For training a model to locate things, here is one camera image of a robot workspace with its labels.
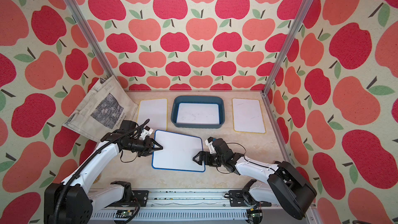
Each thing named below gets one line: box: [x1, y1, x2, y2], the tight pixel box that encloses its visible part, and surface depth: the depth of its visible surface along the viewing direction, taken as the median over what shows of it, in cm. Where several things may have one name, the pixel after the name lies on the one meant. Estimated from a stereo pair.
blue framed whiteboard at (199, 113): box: [176, 103, 220, 125], surface depth 109 cm
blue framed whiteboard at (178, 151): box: [151, 129, 206, 173], surface depth 87 cm
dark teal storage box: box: [170, 95, 226, 129], surface depth 109 cm
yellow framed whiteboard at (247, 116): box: [231, 98, 266, 135], surface depth 110 cm
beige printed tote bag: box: [62, 75, 139, 143], surface depth 89 cm
